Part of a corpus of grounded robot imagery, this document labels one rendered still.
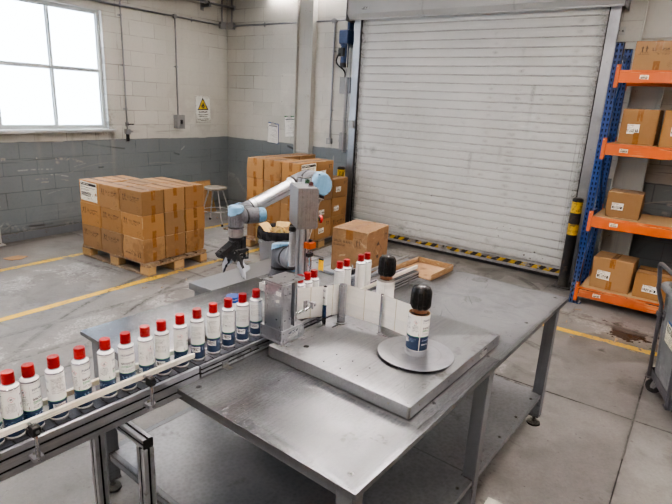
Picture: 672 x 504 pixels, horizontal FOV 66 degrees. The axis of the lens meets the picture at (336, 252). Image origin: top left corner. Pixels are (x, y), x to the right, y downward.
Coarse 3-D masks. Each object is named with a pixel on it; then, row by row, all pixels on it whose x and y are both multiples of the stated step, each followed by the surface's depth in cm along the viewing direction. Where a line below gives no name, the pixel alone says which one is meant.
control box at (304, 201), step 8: (296, 184) 240; (304, 184) 241; (296, 192) 234; (304, 192) 232; (312, 192) 233; (296, 200) 234; (304, 200) 233; (312, 200) 234; (296, 208) 235; (304, 208) 234; (312, 208) 235; (296, 216) 235; (304, 216) 235; (312, 216) 236; (296, 224) 236; (304, 224) 236; (312, 224) 237
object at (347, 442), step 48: (240, 288) 289; (432, 288) 305; (480, 288) 309; (528, 288) 313; (96, 336) 223; (528, 336) 248; (192, 384) 190; (240, 384) 192; (288, 384) 194; (288, 432) 166; (336, 432) 167; (384, 432) 168; (336, 480) 146
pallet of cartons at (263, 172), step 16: (256, 160) 640; (272, 160) 627; (288, 160) 635; (304, 160) 643; (320, 160) 658; (256, 176) 646; (272, 176) 632; (288, 176) 618; (336, 176) 704; (256, 192) 652; (336, 192) 684; (272, 208) 643; (288, 208) 628; (320, 208) 660; (336, 208) 693; (320, 224) 668; (336, 224) 700; (320, 240) 677
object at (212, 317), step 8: (216, 304) 199; (208, 312) 200; (216, 312) 200; (208, 320) 199; (216, 320) 199; (208, 328) 200; (216, 328) 200; (208, 336) 201; (216, 336) 201; (208, 344) 202; (216, 344) 202; (208, 352) 203; (216, 352) 203
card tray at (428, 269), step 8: (400, 264) 336; (408, 264) 345; (416, 264) 348; (424, 264) 349; (432, 264) 349; (440, 264) 345; (448, 264) 341; (424, 272) 332; (432, 272) 333; (440, 272) 326; (448, 272) 336
